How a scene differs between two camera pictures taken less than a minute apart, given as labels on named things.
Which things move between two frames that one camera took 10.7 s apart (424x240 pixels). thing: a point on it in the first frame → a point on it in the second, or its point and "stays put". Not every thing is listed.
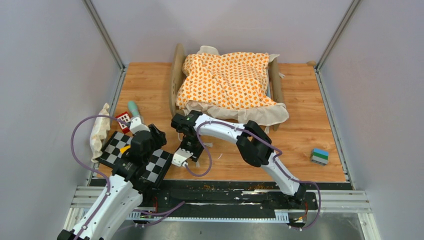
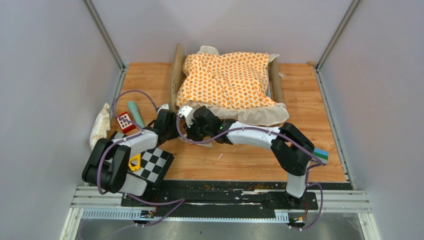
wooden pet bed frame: [179, 58] stays put
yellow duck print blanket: [233, 80] stays put
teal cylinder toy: [133, 108] stays put
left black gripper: [159, 137] → [176, 132]
